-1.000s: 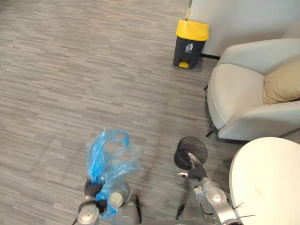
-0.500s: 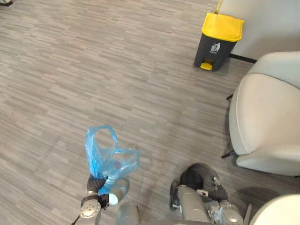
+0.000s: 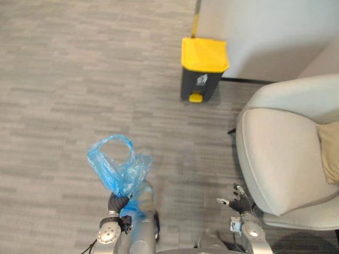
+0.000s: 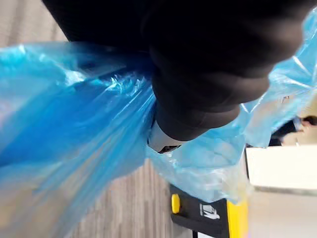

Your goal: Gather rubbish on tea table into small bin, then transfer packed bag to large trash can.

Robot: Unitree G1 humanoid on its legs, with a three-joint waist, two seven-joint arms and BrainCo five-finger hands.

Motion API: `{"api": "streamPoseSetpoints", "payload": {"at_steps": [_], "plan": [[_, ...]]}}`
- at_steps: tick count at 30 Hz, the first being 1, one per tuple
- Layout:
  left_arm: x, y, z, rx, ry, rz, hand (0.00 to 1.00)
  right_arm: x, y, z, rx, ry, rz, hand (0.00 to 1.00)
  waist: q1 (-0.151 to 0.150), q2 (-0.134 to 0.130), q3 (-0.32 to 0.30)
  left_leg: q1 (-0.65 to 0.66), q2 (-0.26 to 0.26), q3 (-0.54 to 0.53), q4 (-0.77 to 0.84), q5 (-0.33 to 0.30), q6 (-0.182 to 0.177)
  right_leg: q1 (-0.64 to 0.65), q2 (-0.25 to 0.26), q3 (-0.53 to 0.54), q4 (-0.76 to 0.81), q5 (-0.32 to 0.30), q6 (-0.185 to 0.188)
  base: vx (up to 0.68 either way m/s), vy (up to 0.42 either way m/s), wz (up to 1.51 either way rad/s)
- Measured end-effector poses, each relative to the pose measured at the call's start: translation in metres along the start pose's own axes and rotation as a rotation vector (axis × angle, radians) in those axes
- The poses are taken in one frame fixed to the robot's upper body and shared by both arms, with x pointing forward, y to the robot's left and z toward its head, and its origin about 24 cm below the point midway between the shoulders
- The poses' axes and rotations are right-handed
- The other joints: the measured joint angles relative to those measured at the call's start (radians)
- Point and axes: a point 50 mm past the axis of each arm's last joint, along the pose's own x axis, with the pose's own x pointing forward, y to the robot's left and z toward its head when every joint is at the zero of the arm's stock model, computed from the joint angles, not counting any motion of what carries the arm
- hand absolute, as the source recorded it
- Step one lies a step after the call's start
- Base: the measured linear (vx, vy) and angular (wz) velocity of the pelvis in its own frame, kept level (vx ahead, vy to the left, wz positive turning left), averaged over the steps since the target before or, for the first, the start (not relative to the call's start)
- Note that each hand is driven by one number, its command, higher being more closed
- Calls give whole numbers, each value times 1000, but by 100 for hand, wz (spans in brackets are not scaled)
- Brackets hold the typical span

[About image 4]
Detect white rectangular table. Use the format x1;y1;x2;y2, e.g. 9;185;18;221
244;144;317;197

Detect blue plastic rubbish bag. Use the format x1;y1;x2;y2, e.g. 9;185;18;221
0;6;317;238

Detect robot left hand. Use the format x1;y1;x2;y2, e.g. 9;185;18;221
41;0;317;154

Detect yellow and black trash can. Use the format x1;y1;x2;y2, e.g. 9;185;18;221
169;183;249;238

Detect person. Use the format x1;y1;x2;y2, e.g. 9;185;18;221
268;115;317;147

